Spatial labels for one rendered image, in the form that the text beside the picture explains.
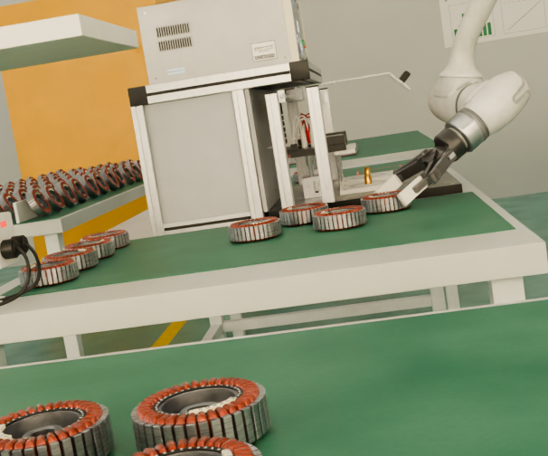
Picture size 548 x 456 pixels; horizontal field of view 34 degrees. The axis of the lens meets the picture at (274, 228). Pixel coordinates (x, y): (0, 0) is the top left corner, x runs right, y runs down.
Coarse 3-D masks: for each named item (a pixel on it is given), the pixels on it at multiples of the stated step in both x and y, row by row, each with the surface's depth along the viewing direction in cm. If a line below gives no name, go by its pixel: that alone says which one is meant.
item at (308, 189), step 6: (306, 180) 236; (312, 180) 235; (318, 180) 235; (306, 186) 236; (312, 186) 236; (318, 186) 236; (306, 192) 236; (312, 192) 236; (318, 192) 236; (306, 198) 236
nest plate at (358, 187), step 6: (378, 180) 243; (384, 180) 240; (342, 186) 241; (348, 186) 239; (354, 186) 236; (360, 186) 234; (366, 186) 231; (372, 186) 231; (378, 186) 230; (342, 192) 231; (348, 192) 231; (354, 192) 231; (360, 192) 231
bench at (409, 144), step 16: (368, 144) 494; (384, 144) 470; (400, 144) 449; (416, 144) 428; (432, 144) 410; (352, 160) 394; (368, 160) 393; (384, 160) 393; (448, 288) 401; (448, 304) 403; (240, 336) 414
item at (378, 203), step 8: (384, 192) 207; (392, 192) 206; (400, 192) 205; (368, 200) 200; (376, 200) 198; (384, 200) 199; (392, 200) 199; (368, 208) 200; (376, 208) 199; (384, 208) 198; (392, 208) 198; (400, 208) 199
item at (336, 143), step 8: (328, 136) 238; (336, 136) 234; (344, 136) 234; (328, 144) 234; (336, 144) 234; (344, 144) 234; (296, 152) 235; (304, 152) 235; (312, 152) 235; (328, 152) 234; (336, 152) 235; (344, 152) 234; (352, 152) 234; (312, 168) 239
